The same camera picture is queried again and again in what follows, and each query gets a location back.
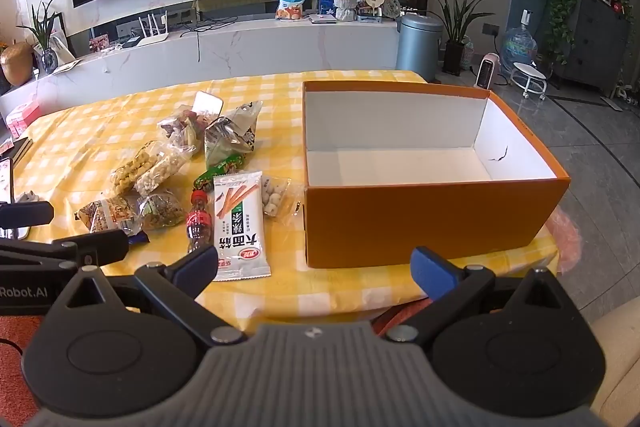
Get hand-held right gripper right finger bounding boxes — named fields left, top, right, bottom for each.
left=386, top=246, right=590, bottom=348

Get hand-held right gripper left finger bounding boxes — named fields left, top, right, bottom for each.
left=47, top=246, right=247, bottom=348

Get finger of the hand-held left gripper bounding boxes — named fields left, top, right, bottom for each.
left=0, top=229, right=130, bottom=276
left=0, top=201, right=55, bottom=228

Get brown printed snack packet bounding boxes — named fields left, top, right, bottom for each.
left=75, top=196, right=141, bottom=234

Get small cola bottle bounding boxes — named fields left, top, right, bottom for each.
left=186, top=190, right=217, bottom=254

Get orange cardboard box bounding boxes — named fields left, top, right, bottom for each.
left=301, top=80, right=571, bottom=269

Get white stick snack packet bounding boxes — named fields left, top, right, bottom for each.
left=212, top=171, right=272, bottom=282

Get brown green snack packet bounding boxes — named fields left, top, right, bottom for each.
left=137, top=189, right=188, bottom=230

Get clear bag of yellow puffs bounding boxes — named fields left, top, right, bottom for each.
left=110, top=141, right=161, bottom=196

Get clear bag of peanuts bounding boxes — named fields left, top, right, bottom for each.
left=134, top=147, right=196, bottom=196

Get green candy roll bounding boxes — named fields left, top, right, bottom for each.
left=192, top=155, right=246, bottom=192

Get clear packet of white balls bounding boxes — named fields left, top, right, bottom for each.
left=260, top=174, right=292, bottom=219

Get silver green snack bag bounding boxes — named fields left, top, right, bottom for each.
left=204, top=101, right=263, bottom=168

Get clear bag of mixed snacks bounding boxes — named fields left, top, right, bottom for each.
left=157, top=91, right=223, bottom=158

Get smartphone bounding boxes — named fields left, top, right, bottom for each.
left=0, top=157, right=15, bottom=208

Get black notebook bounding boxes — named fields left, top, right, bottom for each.
left=0, top=137, right=33, bottom=168

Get red rug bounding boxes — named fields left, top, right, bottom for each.
left=0, top=314, right=51, bottom=413

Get pink box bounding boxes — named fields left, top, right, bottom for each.
left=5, top=102, right=41, bottom=138

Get yellow checkered tablecloth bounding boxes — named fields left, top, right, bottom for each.
left=10, top=69, right=563, bottom=333

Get pink plastic bag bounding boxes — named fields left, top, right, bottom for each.
left=547, top=207, right=583, bottom=275

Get golden vase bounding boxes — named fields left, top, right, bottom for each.
left=0, top=42, right=35, bottom=88

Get glass vase with plant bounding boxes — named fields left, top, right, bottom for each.
left=17, top=0, right=63, bottom=75

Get beige chair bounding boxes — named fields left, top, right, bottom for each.
left=590, top=299, right=640, bottom=427

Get pink space heater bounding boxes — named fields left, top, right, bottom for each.
left=474, top=53, right=502, bottom=90

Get white router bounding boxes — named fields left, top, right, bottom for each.
left=137, top=10, right=171, bottom=48

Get white round stool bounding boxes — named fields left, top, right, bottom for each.
left=509, top=63, right=550, bottom=102

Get grey trash can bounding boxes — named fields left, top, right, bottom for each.
left=396, top=13, right=445, bottom=82

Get white marble console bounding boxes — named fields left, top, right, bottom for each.
left=0, top=9, right=428, bottom=122

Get blue water jug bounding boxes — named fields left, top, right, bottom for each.
left=501, top=9, right=540, bottom=75

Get potted long-leaf plant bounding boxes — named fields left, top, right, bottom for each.
left=419, top=0, right=506, bottom=76

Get white power strip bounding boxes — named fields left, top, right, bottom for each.
left=600, top=94, right=640, bottom=112

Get grey cabinet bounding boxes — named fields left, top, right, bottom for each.
left=552, top=0, right=632, bottom=98

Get blue snack bag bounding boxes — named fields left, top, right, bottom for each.
left=276, top=0, right=311, bottom=22

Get picture frame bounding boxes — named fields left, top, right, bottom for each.
left=47, top=13, right=76, bottom=62

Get black cables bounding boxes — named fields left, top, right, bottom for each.
left=177, top=14, right=281, bottom=58

